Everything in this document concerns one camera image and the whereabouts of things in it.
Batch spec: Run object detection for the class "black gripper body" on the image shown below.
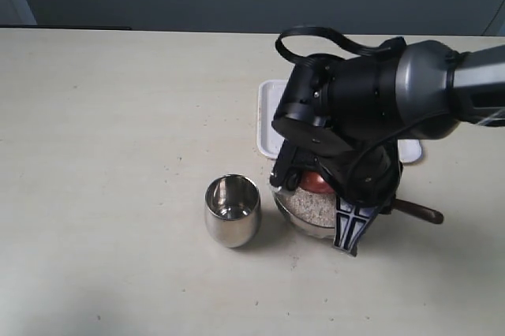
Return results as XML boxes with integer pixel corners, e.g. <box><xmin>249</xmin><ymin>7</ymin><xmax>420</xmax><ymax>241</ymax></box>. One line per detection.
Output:
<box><xmin>299</xmin><ymin>142</ymin><xmax>402</xmax><ymax>212</ymax></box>

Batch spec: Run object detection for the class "brown wooden spoon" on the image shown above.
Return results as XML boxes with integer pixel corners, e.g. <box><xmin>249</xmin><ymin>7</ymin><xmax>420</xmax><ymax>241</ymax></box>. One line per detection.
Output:
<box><xmin>299</xmin><ymin>171</ymin><xmax>444</xmax><ymax>225</ymax></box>

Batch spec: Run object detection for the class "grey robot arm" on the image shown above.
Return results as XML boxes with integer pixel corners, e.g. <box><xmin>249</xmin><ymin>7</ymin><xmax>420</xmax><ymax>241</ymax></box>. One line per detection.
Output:
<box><xmin>271</xmin><ymin>38</ymin><xmax>504</xmax><ymax>255</ymax></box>

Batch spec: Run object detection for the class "steel bowl of rice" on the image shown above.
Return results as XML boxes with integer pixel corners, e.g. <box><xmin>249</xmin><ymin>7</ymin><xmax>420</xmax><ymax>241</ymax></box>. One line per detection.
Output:
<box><xmin>272</xmin><ymin>172</ymin><xmax>338</xmax><ymax>239</ymax></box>

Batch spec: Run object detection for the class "steel cup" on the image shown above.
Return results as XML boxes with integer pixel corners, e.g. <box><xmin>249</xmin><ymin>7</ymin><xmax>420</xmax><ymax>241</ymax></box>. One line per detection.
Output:
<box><xmin>204</xmin><ymin>174</ymin><xmax>262</xmax><ymax>248</ymax></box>

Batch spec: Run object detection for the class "white plastic tray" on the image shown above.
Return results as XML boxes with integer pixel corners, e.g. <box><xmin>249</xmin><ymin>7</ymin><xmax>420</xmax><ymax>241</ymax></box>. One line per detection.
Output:
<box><xmin>255</xmin><ymin>78</ymin><xmax>425</xmax><ymax>165</ymax></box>

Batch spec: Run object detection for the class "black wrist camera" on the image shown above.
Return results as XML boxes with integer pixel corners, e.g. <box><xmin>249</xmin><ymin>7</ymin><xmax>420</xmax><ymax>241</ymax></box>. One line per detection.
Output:
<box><xmin>269</xmin><ymin>140</ymin><xmax>312</xmax><ymax>192</ymax></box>

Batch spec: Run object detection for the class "black flat cable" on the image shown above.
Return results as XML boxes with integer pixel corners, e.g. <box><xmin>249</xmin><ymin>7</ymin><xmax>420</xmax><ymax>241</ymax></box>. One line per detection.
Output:
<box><xmin>274</xmin><ymin>25</ymin><xmax>407</xmax><ymax>65</ymax></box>

